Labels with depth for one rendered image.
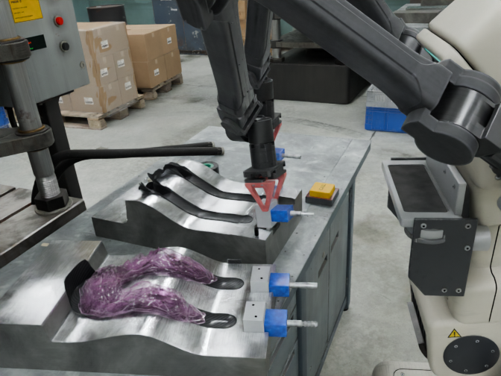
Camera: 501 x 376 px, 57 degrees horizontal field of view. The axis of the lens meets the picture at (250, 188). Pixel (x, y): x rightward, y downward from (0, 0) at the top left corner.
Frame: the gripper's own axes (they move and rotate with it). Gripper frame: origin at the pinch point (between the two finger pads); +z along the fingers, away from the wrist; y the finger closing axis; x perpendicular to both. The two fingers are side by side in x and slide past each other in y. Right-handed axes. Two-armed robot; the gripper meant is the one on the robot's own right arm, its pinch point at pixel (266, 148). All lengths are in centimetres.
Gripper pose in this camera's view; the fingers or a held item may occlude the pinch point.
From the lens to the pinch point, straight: 133.8
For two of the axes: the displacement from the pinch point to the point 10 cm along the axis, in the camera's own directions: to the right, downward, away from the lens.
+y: -4.0, 4.3, -8.1
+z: 0.7, 8.9, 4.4
